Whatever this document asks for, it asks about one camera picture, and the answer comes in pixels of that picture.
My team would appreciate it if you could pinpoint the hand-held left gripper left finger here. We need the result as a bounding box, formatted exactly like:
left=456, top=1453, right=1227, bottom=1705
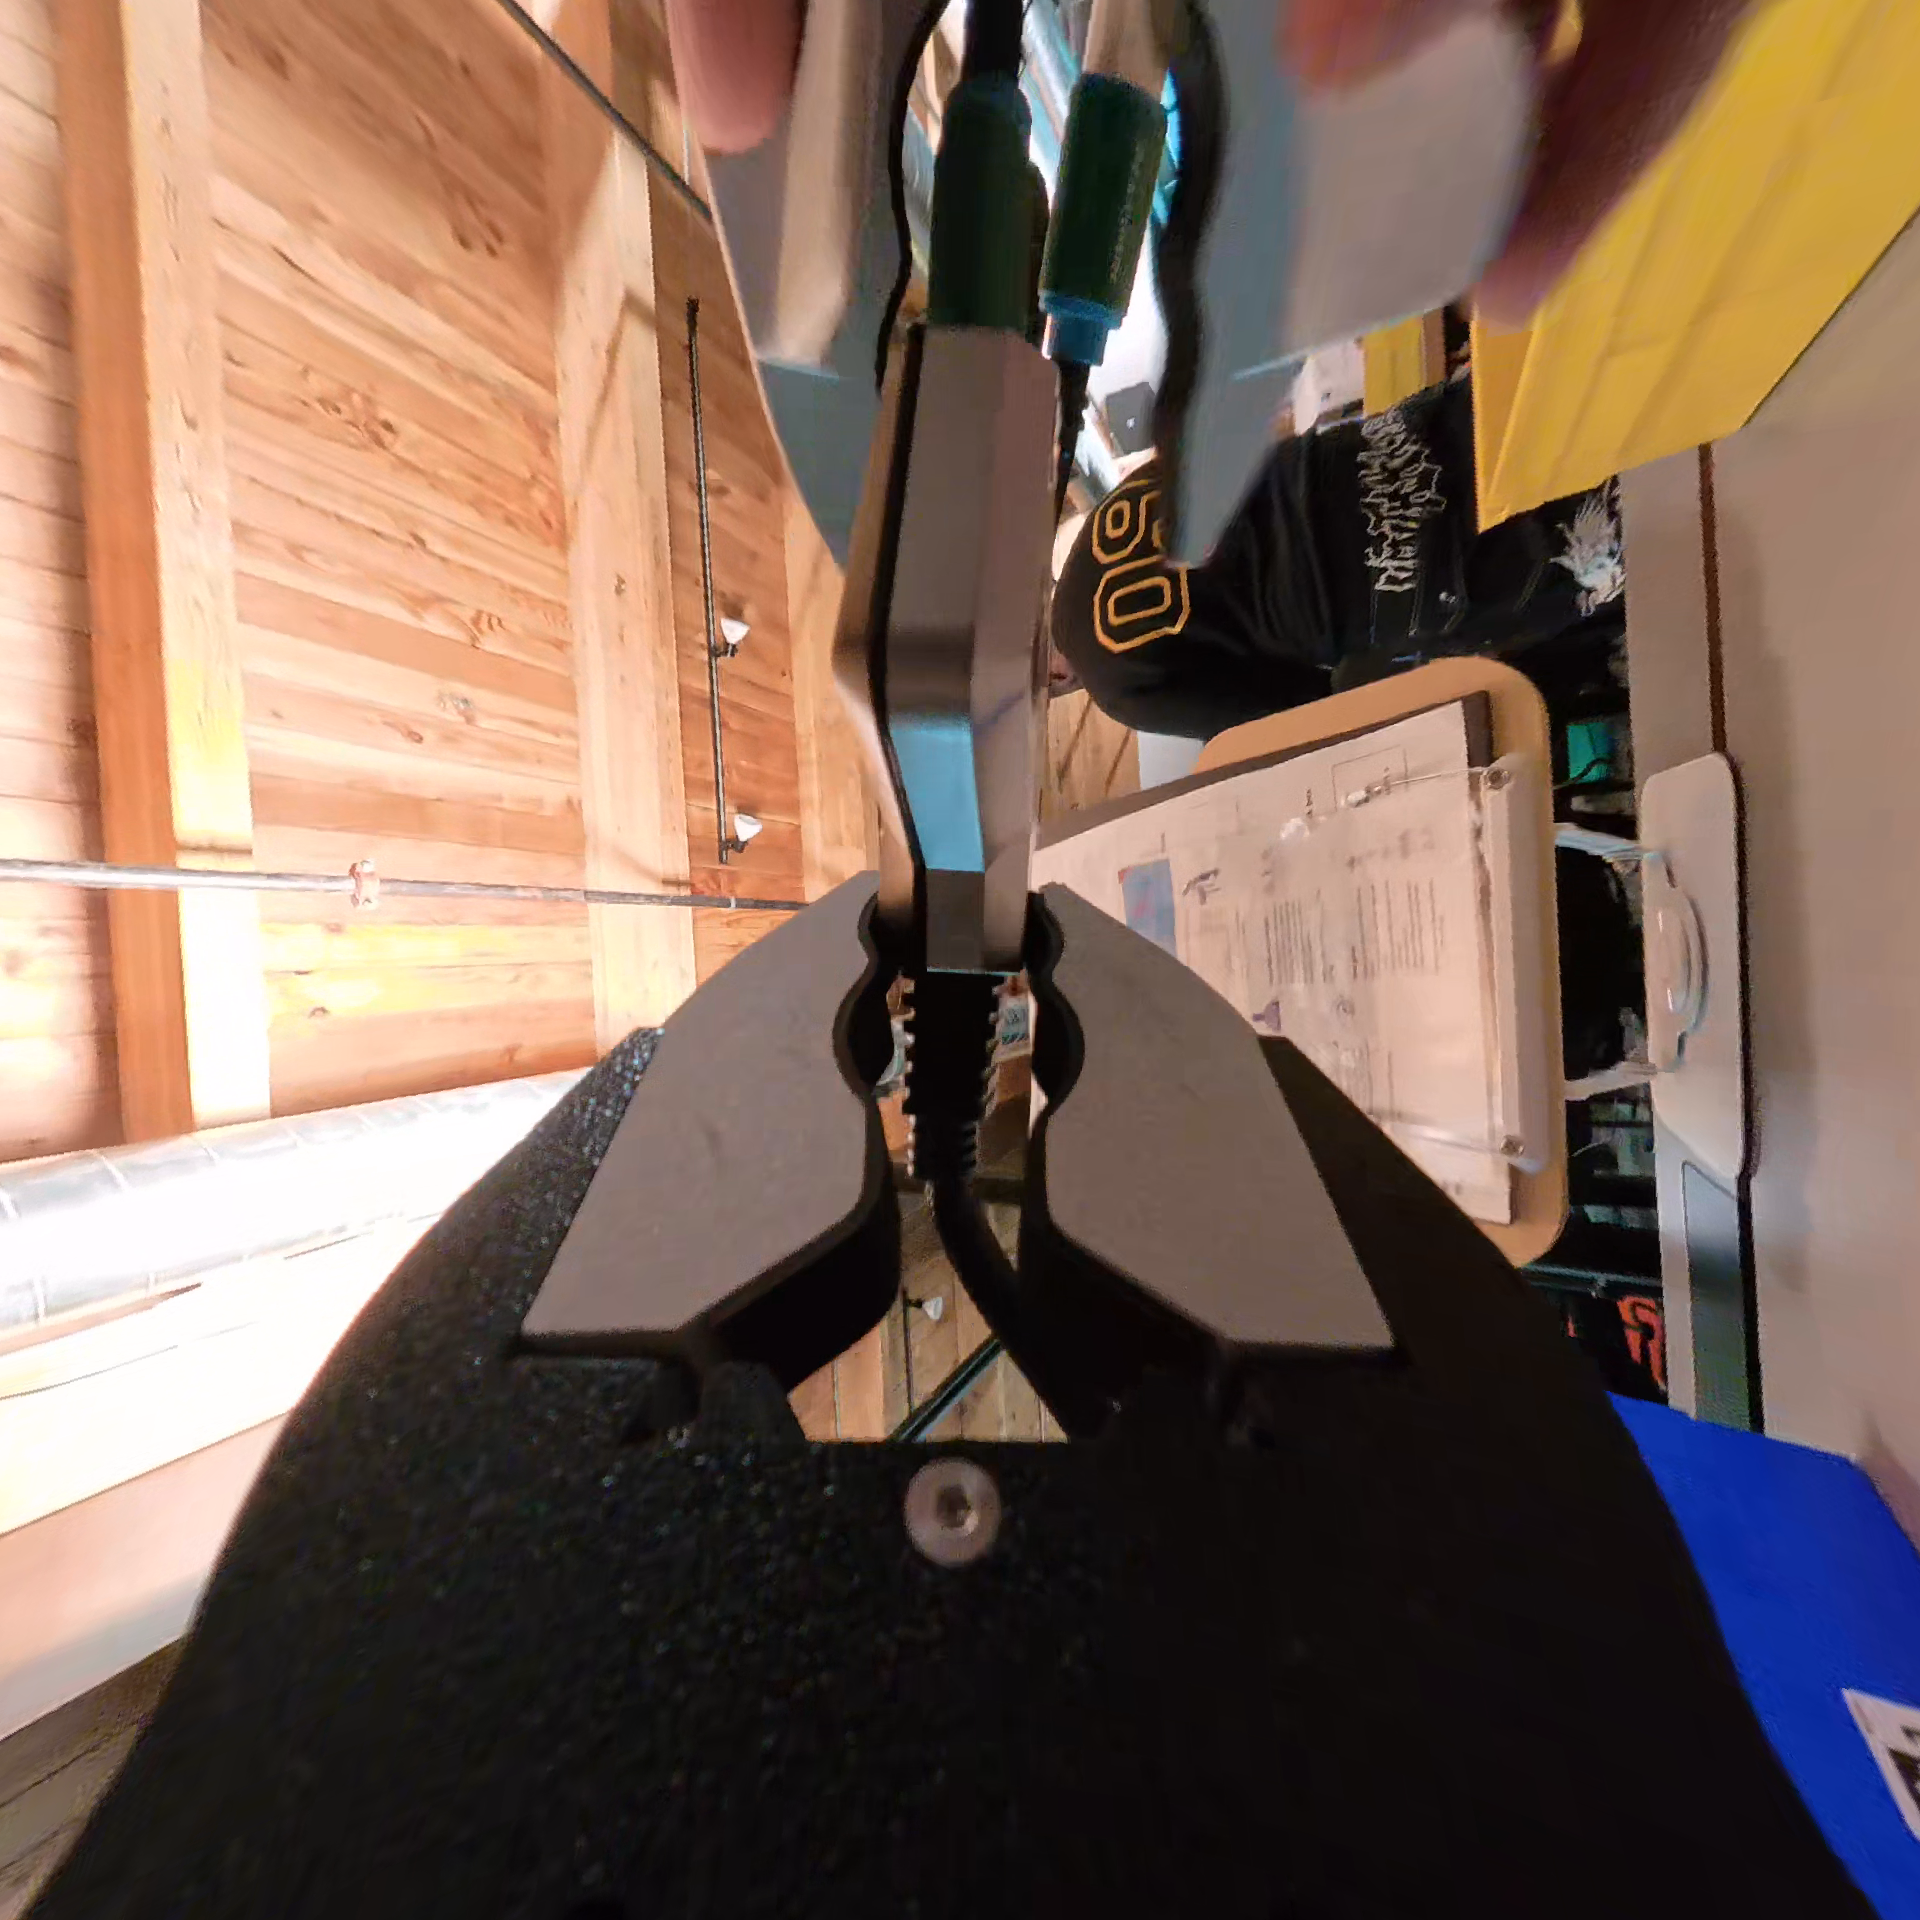
left=519, top=873, right=905, bottom=1378

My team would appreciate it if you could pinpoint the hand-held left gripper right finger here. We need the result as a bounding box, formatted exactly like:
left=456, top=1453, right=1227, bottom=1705
left=1025, top=883, right=1402, bottom=1405

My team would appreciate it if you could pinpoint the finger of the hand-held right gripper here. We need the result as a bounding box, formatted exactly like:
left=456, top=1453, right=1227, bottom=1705
left=1143, top=0, right=1538, bottom=569
left=702, top=0, right=951, bottom=565

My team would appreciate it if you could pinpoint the braided cable with green plugs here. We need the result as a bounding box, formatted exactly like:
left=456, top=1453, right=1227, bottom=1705
left=922, top=0, right=1176, bottom=505

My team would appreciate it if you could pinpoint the thick black braided cable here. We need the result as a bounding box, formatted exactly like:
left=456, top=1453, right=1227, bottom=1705
left=930, top=1178, right=1082, bottom=1434

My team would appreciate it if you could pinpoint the grey metal video switch box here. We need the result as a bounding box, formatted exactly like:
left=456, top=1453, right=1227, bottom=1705
left=832, top=322, right=1060, bottom=1186

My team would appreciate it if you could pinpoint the person's right hand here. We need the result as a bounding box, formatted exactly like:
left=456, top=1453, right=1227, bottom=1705
left=663, top=0, right=1748, bottom=326

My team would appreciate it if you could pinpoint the instruction sheet on stand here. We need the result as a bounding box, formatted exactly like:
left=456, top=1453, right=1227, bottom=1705
left=1032, top=656, right=1760, bottom=1426

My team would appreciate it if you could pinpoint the metal ceiling rod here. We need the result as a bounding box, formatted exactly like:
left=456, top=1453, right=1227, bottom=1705
left=0, top=857, right=804, bottom=914

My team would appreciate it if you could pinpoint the blue panel with printed tag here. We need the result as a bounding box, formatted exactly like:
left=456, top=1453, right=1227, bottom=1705
left=1611, top=1393, right=1920, bottom=1920

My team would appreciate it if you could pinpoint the track light rail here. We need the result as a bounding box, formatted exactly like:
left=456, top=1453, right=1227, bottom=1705
left=687, top=297, right=768, bottom=866

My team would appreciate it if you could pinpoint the silver air duct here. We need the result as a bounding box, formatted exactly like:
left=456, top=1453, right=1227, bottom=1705
left=0, top=1069, right=601, bottom=1337

